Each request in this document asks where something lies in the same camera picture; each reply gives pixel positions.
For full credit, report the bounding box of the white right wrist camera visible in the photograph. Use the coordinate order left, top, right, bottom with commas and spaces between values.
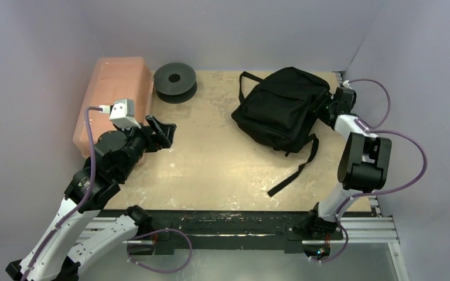
342, 80, 352, 89

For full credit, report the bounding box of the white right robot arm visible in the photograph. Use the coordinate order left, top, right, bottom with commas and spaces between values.
305, 86, 392, 238

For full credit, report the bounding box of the black filament spool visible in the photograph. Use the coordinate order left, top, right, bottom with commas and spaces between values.
154, 62, 197, 104

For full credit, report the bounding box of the translucent pink storage box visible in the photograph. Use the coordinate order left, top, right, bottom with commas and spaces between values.
73, 57, 154, 159

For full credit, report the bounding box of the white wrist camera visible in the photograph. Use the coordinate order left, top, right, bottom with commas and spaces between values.
342, 80, 352, 89
99, 98, 142, 130

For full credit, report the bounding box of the black student backpack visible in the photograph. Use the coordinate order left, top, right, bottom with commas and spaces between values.
231, 67, 330, 197

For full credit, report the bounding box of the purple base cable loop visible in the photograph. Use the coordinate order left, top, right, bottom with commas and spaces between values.
126, 227, 193, 274

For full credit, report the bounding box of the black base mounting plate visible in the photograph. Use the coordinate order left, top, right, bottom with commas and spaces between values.
136, 210, 344, 255

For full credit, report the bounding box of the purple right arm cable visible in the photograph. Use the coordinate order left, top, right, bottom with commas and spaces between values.
335, 78, 428, 226

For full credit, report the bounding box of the aluminium frame rail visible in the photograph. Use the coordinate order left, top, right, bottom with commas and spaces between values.
81, 71, 410, 281

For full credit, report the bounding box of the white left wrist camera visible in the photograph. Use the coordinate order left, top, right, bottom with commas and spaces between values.
99, 98, 142, 130

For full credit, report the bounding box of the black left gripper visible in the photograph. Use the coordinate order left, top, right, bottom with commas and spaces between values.
116, 114, 176, 180

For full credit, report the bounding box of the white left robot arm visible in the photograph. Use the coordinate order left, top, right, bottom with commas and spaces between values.
6, 115, 177, 280

